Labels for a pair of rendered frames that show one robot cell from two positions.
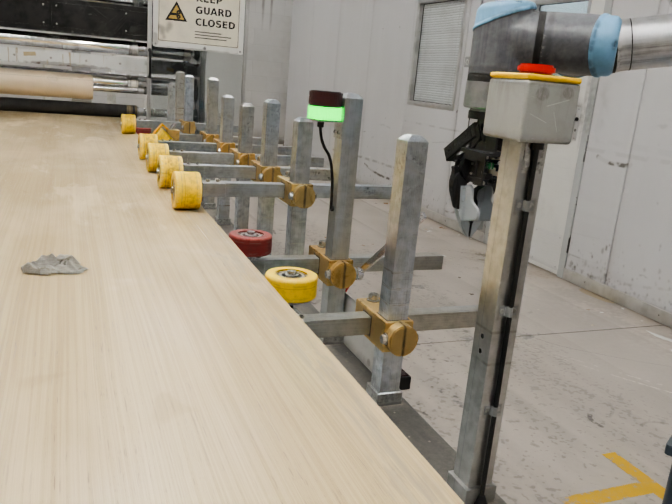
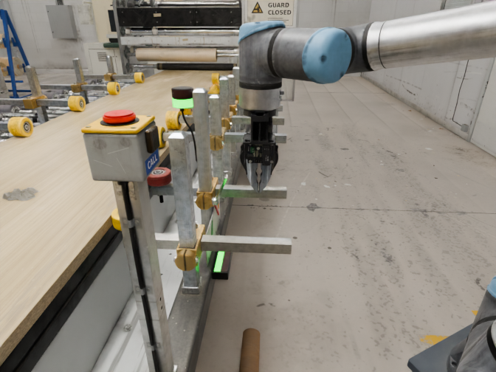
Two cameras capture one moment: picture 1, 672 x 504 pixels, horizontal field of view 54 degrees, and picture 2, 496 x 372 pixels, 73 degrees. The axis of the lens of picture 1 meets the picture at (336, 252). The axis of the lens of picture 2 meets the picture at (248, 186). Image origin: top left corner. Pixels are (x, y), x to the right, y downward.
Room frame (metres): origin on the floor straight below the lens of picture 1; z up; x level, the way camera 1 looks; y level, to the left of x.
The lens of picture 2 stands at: (0.44, -0.53, 1.33)
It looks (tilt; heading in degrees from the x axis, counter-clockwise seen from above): 26 degrees down; 26
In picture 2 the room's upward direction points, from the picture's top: straight up
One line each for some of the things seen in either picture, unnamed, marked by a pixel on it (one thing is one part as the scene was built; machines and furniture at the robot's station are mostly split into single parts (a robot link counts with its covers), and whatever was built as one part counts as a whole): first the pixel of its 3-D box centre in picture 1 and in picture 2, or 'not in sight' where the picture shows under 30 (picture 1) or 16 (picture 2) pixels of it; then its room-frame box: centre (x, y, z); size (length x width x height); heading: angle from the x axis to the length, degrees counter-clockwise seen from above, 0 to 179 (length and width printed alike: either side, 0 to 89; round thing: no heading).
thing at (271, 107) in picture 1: (266, 194); (225, 133); (1.68, 0.19, 0.90); 0.04 x 0.04 x 0.48; 23
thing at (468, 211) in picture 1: (469, 212); (252, 178); (1.10, -0.22, 1.00); 0.06 x 0.03 x 0.09; 24
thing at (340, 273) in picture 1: (329, 266); (207, 193); (1.24, 0.01, 0.85); 0.14 x 0.06 x 0.05; 23
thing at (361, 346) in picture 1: (348, 320); (213, 226); (1.20, -0.04, 0.75); 0.26 x 0.01 x 0.10; 23
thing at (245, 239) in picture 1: (249, 261); (159, 186); (1.19, 0.16, 0.85); 0.08 x 0.08 x 0.11
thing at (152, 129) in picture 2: not in sight; (152, 139); (0.76, -0.23, 1.20); 0.03 x 0.01 x 0.03; 23
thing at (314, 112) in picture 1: (324, 112); (183, 101); (1.20, 0.04, 1.14); 0.06 x 0.06 x 0.02
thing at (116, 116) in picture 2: (535, 72); (119, 119); (0.75, -0.20, 1.22); 0.04 x 0.04 x 0.02
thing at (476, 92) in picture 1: (493, 98); (261, 97); (1.11, -0.23, 1.19); 0.10 x 0.09 x 0.05; 114
